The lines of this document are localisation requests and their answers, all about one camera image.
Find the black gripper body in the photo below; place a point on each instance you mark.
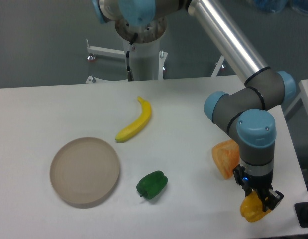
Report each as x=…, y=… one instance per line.
x=257, y=183

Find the yellow bell pepper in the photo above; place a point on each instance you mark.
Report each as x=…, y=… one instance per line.
x=251, y=208

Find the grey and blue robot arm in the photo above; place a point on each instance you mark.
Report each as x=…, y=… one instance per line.
x=244, y=116

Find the green bell pepper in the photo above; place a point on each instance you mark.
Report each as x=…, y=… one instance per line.
x=152, y=184

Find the beige round plate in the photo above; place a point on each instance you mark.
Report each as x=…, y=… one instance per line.
x=84, y=172

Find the black device at table edge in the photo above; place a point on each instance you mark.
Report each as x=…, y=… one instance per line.
x=302, y=213

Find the orange pumpkin slice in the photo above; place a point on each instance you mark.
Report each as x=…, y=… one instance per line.
x=226, y=157

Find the white side table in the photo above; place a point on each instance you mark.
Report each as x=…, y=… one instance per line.
x=301, y=99

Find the yellow banana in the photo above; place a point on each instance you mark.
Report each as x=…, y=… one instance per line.
x=138, y=125

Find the blue bag in background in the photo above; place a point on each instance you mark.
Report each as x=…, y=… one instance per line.
x=276, y=6

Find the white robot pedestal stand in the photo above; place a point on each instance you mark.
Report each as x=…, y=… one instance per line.
x=164, y=49

